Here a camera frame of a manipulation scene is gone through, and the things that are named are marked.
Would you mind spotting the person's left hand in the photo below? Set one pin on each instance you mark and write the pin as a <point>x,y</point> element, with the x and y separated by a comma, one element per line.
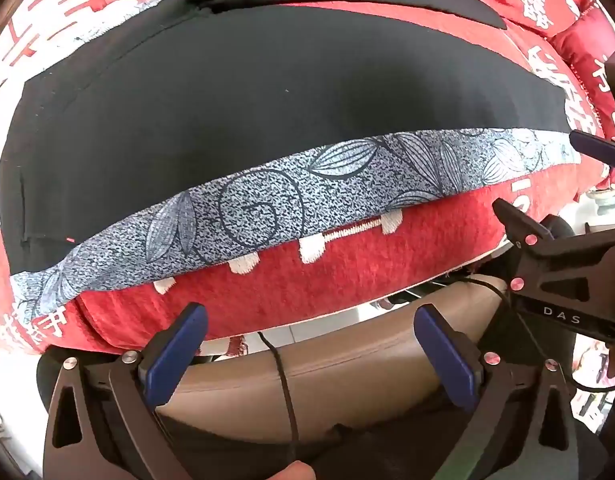
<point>295,471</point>

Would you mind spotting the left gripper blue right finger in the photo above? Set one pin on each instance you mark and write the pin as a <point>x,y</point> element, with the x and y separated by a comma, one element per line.
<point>520,421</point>

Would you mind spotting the red blanket with white characters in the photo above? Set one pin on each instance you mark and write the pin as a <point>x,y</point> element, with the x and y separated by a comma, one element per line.
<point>315,275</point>

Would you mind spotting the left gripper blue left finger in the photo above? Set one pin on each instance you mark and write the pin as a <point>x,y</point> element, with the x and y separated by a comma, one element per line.
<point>102,422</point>

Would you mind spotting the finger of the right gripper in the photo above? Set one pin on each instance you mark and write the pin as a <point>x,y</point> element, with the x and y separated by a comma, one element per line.
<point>593,146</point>
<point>520,222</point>

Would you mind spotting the black pants with patterned waistband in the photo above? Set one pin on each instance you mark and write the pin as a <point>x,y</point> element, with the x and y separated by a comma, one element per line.
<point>199,131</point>

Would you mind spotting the dark red embroidered pillow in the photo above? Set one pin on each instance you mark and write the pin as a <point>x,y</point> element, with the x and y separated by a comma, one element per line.
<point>586,46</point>

